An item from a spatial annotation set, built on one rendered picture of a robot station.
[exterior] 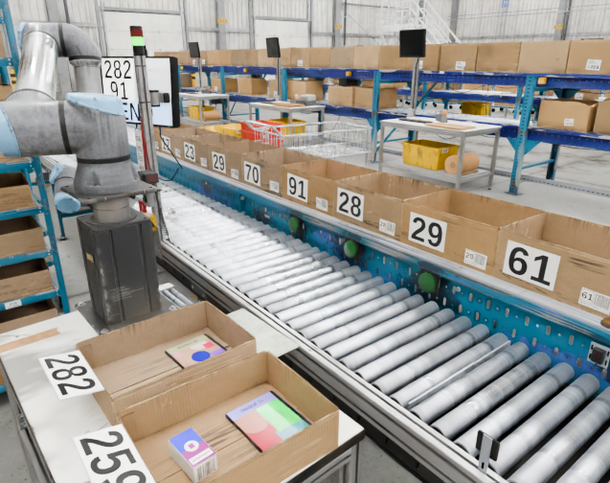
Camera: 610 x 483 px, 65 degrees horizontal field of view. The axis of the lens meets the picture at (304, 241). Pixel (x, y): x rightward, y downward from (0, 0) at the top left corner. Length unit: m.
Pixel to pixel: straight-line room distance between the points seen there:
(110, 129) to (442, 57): 6.24
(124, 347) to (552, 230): 1.43
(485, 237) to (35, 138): 1.35
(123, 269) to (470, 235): 1.11
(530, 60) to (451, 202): 4.73
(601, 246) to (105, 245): 1.54
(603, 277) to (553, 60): 5.18
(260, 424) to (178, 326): 0.47
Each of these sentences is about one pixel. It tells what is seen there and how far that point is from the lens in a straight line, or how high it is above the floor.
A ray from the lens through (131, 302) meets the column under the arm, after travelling 1.62.
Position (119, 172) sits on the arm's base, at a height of 1.23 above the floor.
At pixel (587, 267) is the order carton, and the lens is 1.50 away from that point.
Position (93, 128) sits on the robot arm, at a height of 1.36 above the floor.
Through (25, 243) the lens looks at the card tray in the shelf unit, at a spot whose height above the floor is 0.78.
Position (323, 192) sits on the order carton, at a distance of 2.14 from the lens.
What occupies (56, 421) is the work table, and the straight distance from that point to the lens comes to 1.32.
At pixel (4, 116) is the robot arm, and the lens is 1.51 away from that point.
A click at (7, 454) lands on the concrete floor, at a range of 2.50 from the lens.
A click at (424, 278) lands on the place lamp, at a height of 0.83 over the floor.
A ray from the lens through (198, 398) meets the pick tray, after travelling 1.20.
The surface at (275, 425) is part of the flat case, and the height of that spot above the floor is 0.77.
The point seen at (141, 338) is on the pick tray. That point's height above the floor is 0.80.
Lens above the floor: 1.54
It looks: 21 degrees down
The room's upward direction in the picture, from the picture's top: straight up
